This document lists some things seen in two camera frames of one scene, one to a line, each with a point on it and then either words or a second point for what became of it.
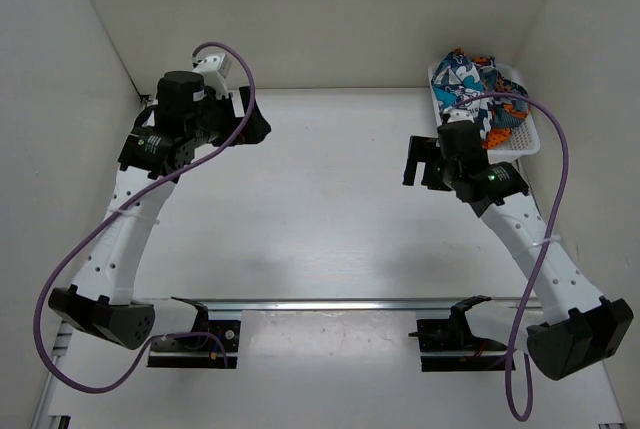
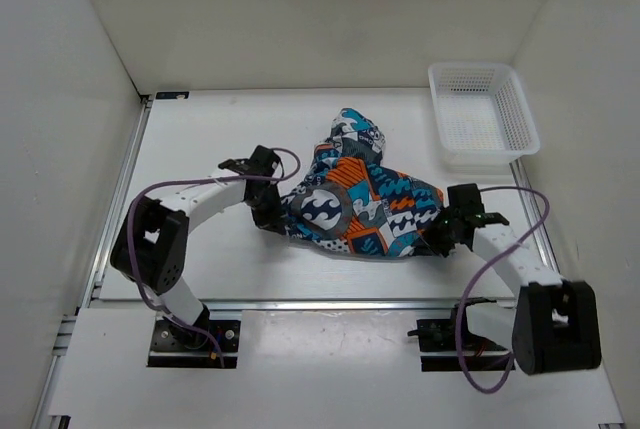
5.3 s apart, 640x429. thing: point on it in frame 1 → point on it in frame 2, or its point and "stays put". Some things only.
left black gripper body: [216, 124] → [268, 194]
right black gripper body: [447, 170] → [439, 236]
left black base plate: [198, 351] stays put
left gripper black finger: [256, 126] → [268, 216]
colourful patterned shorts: [457, 78] → [350, 202]
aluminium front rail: [492, 305] stays put
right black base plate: [447, 345] stays put
